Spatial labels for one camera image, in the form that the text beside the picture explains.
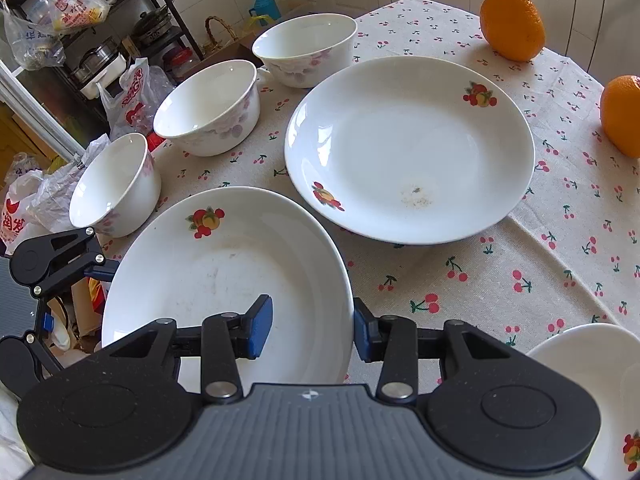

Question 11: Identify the white plate with fruit print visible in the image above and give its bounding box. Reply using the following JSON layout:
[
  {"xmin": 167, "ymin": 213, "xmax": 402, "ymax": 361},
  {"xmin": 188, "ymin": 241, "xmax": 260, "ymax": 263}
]
[{"xmin": 102, "ymin": 186, "xmax": 352, "ymax": 389}]

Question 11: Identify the white floral bowl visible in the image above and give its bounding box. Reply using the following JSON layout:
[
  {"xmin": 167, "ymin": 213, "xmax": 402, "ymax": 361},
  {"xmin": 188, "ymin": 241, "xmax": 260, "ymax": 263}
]
[
  {"xmin": 252, "ymin": 13, "xmax": 358, "ymax": 89},
  {"xmin": 153, "ymin": 60, "xmax": 260, "ymax": 157},
  {"xmin": 68, "ymin": 132, "xmax": 162, "ymax": 237}
]

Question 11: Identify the large white fruit-print plate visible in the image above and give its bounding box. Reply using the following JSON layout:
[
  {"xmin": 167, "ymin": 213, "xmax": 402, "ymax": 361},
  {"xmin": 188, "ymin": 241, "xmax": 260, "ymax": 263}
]
[{"xmin": 284, "ymin": 56, "xmax": 535, "ymax": 245}]

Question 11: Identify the black metal kitchen rack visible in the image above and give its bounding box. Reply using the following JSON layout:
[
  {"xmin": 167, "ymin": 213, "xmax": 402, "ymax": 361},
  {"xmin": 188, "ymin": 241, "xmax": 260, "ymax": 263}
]
[{"xmin": 8, "ymin": 0, "xmax": 205, "ymax": 101}]

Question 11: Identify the crumpled white bag near floor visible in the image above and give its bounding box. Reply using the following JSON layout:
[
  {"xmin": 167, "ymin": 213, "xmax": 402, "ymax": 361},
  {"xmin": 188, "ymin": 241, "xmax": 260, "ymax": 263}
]
[{"xmin": 1, "ymin": 134, "xmax": 111, "ymax": 256}]

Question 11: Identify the cherry print tablecloth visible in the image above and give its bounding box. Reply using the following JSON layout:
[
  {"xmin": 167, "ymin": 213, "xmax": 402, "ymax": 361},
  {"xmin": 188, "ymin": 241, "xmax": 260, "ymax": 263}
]
[{"xmin": 98, "ymin": 0, "xmax": 640, "ymax": 396}]

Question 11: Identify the red white plastic bag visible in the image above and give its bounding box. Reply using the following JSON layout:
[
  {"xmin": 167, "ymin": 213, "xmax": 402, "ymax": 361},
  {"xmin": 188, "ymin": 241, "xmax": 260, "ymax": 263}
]
[{"xmin": 96, "ymin": 58, "xmax": 175, "ymax": 141}]

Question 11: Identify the small white fruit-print plate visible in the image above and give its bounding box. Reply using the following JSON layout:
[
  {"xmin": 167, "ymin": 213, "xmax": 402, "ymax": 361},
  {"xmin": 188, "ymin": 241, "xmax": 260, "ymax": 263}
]
[{"xmin": 528, "ymin": 323, "xmax": 640, "ymax": 479}]

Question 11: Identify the white plastic bag on rack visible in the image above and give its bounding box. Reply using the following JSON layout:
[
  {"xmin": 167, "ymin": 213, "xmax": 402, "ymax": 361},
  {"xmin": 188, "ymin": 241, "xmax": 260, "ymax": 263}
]
[{"xmin": 48, "ymin": 0, "xmax": 111, "ymax": 35}]

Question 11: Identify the wicker basket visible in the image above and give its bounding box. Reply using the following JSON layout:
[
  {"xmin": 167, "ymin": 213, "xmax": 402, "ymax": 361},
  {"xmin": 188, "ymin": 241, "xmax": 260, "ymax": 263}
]
[{"xmin": 203, "ymin": 14, "xmax": 241, "ymax": 53}]

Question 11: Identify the cardboard box on floor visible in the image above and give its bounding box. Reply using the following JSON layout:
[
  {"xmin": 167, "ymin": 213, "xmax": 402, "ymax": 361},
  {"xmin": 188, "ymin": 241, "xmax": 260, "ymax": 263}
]
[{"xmin": 182, "ymin": 34, "xmax": 264, "ymax": 80}]

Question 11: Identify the orange with green leaf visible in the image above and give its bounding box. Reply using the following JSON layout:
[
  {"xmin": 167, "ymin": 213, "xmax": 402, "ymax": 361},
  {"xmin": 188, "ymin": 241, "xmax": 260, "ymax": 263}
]
[{"xmin": 600, "ymin": 75, "xmax": 640, "ymax": 158}]

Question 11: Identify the teal thermos jug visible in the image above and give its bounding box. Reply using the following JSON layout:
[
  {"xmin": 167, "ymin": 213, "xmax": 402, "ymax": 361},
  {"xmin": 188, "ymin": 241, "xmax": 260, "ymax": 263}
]
[{"xmin": 248, "ymin": 0, "xmax": 281, "ymax": 26}]

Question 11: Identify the bumpy orange without leaf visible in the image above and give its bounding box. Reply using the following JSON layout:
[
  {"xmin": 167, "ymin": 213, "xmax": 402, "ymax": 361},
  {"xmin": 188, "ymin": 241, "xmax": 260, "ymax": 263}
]
[{"xmin": 480, "ymin": 0, "xmax": 546, "ymax": 62}]

